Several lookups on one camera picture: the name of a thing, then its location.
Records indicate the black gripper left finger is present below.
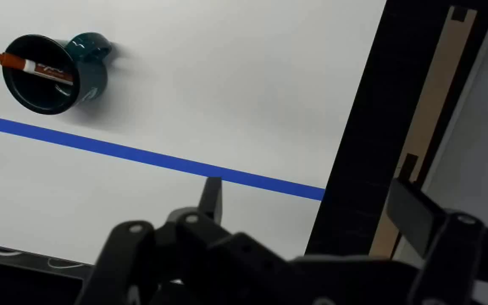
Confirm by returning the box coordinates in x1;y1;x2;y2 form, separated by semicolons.
72;177;245;305

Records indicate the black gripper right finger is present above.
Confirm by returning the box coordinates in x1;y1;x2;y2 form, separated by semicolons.
385;177;488;305

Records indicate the red sharpie marker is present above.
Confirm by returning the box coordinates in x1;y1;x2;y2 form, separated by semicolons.
0;51;75;87

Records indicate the short blue tape line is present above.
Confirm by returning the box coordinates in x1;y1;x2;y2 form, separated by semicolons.
0;112;326;202

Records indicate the brown wooden strip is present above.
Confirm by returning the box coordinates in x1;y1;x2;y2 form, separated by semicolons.
367;6;479;260

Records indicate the dark teal mug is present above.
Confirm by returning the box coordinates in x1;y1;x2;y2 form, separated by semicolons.
0;31;113;117

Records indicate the aluminium extrusion rail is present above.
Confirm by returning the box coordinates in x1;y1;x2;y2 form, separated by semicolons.
304;0;488;258

